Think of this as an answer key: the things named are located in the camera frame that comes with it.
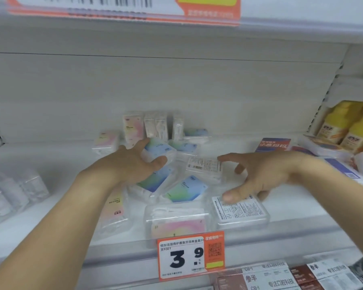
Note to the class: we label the teal label small box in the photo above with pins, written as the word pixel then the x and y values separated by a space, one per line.
pixel 161 149

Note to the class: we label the person's right hand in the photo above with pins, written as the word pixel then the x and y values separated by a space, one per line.
pixel 272 172

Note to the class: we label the person's left hand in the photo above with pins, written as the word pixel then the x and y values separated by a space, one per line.
pixel 124 169

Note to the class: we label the row of yellow detergent bottles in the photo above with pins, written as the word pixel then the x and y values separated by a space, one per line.
pixel 335 123

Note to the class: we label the pile of red small boxes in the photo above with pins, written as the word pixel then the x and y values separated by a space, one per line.
pixel 273 144

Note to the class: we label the orange white price tag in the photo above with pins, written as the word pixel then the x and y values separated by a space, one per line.
pixel 208 9
pixel 178 259

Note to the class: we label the stack of maroon toothpaste boxes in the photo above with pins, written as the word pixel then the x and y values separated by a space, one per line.
pixel 230 282

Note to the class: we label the pile of teal small boxes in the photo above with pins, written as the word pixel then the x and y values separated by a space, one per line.
pixel 187 190

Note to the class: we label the person's left forearm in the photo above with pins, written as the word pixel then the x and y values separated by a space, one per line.
pixel 42 238

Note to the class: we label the person's right forearm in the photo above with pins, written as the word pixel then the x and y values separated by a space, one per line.
pixel 345 208

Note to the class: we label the pile of pink small boxes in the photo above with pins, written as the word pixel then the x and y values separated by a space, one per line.
pixel 178 229

